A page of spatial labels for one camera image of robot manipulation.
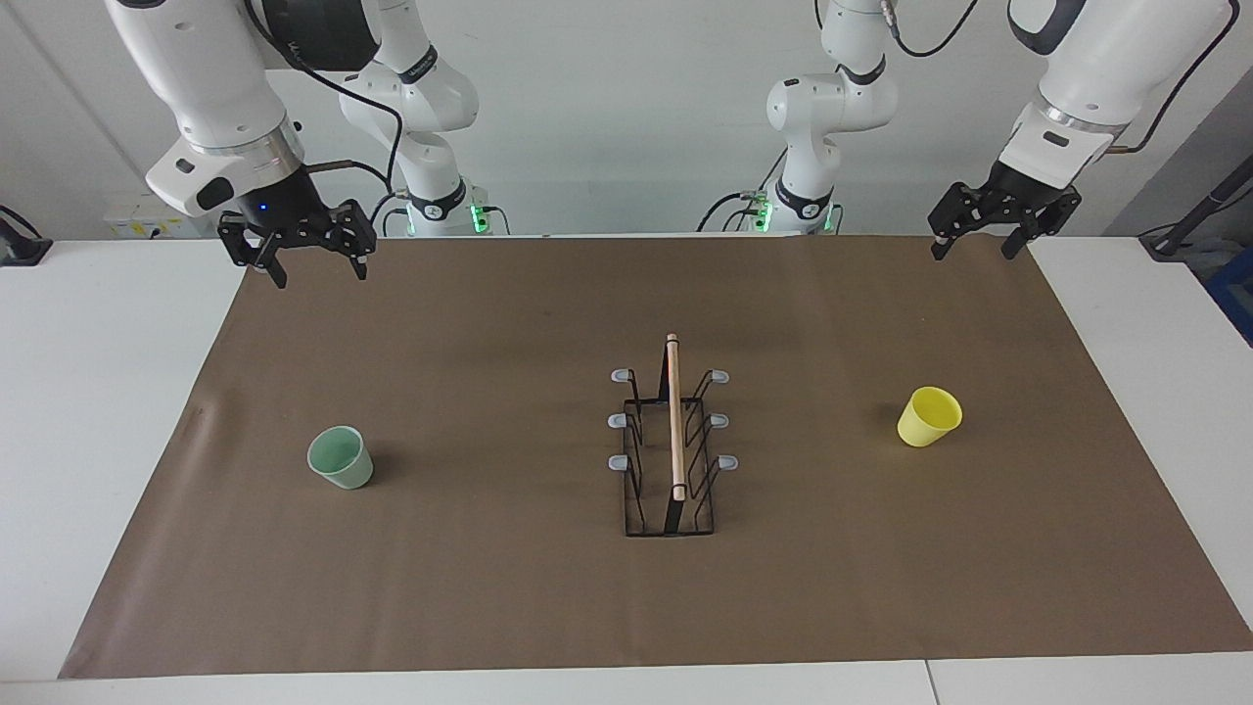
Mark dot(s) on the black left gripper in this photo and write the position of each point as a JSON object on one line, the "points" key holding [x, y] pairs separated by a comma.
{"points": [[1023, 194]]}

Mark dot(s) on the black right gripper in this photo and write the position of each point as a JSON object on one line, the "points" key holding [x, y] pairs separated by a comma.
{"points": [[284, 211]]}

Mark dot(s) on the yellow plastic cup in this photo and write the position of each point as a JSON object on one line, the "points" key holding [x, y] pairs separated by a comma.
{"points": [[928, 416]]}

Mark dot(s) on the light green plastic cup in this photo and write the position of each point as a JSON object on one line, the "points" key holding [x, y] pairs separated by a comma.
{"points": [[343, 462]]}

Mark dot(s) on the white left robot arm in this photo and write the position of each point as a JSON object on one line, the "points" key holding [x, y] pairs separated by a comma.
{"points": [[1096, 78]]}

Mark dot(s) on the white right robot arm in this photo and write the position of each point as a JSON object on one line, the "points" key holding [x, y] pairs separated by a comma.
{"points": [[196, 78]]}

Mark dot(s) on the black stand pole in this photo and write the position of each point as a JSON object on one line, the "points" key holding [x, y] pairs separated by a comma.
{"points": [[1189, 220]]}

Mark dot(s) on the blue crate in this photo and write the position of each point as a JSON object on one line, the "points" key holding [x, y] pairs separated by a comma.
{"points": [[1235, 294]]}

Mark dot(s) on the black table clamp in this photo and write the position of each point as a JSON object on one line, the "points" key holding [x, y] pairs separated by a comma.
{"points": [[20, 247]]}

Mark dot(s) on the brown table mat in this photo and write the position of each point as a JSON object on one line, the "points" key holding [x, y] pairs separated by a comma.
{"points": [[489, 568]]}

